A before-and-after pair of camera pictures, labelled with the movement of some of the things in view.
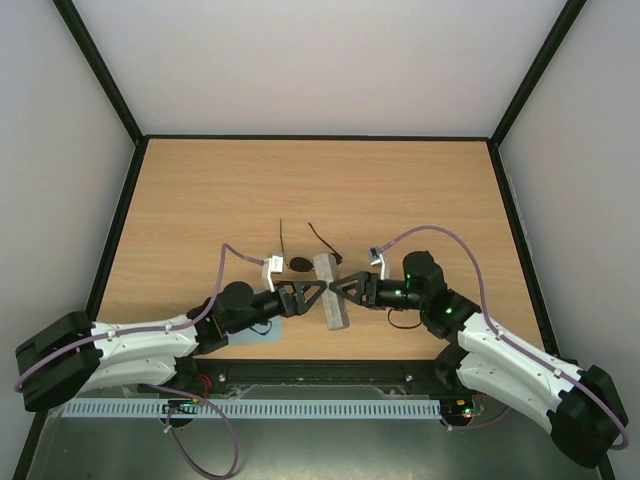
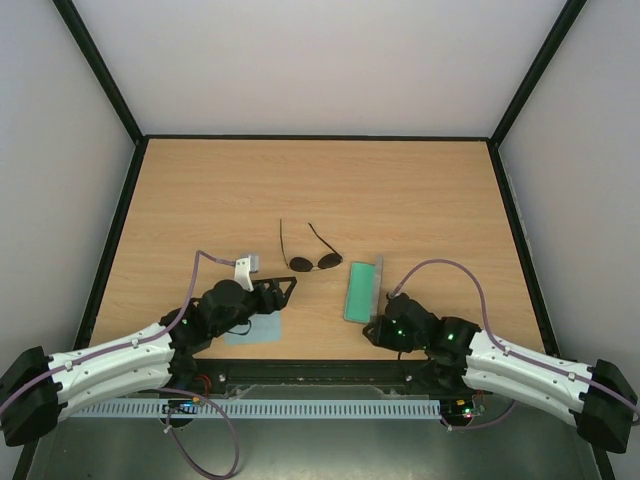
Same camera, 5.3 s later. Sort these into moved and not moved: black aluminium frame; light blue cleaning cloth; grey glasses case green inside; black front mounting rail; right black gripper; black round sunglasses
Moved: right black gripper; grey glasses case green inside
Not moved: black round sunglasses; black aluminium frame; black front mounting rail; light blue cleaning cloth
